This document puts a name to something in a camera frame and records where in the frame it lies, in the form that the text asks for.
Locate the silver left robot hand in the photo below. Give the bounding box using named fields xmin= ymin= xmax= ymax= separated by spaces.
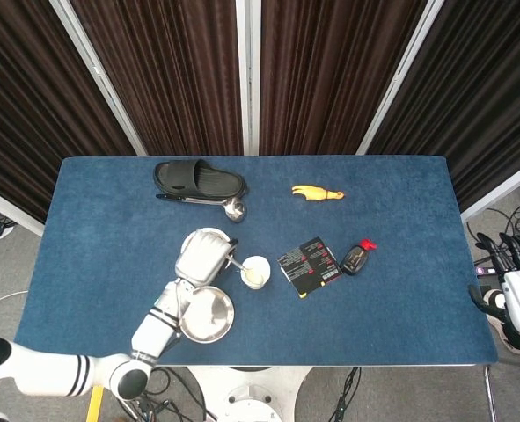
xmin=174 ymin=229 xmax=239 ymax=287

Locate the small dark plastic spoon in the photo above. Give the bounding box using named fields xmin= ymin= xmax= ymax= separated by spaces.
xmin=227 ymin=256 xmax=254 ymax=276

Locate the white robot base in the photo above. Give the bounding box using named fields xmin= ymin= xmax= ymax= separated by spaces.
xmin=187 ymin=365 xmax=310 ymax=422

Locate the stainless steel bowl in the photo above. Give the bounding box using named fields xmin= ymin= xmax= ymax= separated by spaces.
xmin=180 ymin=226 xmax=232 ymax=257

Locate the white paper cup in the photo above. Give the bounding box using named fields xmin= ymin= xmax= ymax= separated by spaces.
xmin=240 ymin=255 xmax=272 ymax=291

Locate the black power strip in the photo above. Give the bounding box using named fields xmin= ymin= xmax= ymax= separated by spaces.
xmin=473 ymin=262 xmax=509 ymax=277

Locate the stainless steel plate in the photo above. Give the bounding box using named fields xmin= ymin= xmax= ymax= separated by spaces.
xmin=179 ymin=285 xmax=236 ymax=345

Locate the black rubber slipper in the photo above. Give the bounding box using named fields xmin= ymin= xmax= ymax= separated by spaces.
xmin=153 ymin=159 xmax=249 ymax=200

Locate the black printed booklet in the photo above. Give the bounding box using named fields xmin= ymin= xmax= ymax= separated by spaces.
xmin=277 ymin=236 xmax=345 ymax=301

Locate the yellow rubber chicken toy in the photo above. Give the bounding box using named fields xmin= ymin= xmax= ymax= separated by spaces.
xmin=290 ymin=184 xmax=346 ymax=203

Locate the blue table cloth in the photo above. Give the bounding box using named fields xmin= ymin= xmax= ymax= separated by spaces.
xmin=13 ymin=156 xmax=501 ymax=367

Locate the black bottle red cap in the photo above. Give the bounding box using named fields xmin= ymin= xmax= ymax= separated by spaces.
xmin=339 ymin=238 xmax=378 ymax=278

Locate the steel ladle black handle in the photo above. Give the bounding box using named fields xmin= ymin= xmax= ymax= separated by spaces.
xmin=155 ymin=193 xmax=248 ymax=224

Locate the metal table frame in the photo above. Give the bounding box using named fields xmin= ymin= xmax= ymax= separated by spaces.
xmin=482 ymin=363 xmax=497 ymax=422

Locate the brown screen panel white frame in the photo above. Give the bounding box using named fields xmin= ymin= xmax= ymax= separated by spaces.
xmin=236 ymin=0 xmax=445 ymax=157
xmin=358 ymin=0 xmax=520 ymax=223
xmin=0 ymin=0 xmax=149 ymax=237
xmin=50 ymin=0 xmax=260 ymax=157

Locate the white floor cable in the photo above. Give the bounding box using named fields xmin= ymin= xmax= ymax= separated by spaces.
xmin=0 ymin=288 xmax=30 ymax=314

